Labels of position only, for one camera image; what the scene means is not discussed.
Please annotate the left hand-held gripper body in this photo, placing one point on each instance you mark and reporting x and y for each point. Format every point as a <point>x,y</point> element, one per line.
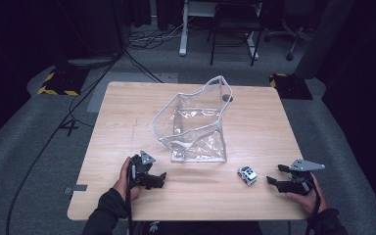
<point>142,166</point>

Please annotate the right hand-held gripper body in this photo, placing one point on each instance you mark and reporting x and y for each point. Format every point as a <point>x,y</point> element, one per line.
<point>298,181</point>

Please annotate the small white toy car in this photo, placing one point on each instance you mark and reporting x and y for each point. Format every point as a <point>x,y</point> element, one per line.
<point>247,175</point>

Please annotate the clear plastic bag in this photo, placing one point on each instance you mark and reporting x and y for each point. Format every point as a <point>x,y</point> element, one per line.
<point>196,130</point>

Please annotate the person's right hand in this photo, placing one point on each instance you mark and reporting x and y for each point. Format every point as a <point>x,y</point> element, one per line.
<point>306,200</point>

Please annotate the person's left hand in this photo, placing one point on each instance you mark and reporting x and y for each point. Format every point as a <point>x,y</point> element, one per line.
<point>123,182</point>

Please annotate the grey tape strip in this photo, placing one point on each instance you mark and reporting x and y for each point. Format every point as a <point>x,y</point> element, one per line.
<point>76,188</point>

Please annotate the round dark table grommet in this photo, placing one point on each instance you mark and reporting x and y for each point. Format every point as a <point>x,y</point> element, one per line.
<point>227,98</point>

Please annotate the office chair wheeled base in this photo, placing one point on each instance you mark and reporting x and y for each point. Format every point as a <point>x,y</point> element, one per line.
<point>292,36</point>

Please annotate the grey curtain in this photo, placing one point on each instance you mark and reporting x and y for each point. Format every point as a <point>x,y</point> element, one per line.
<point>326,36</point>

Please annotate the black metal chair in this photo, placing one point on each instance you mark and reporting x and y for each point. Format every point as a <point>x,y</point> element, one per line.
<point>235,23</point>

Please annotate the yellow black striped base plate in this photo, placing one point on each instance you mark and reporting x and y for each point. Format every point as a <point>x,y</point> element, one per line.
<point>292,86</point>
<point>62,83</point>

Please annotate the white desk frame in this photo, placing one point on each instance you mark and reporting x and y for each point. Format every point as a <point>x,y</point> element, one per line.
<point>183,36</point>

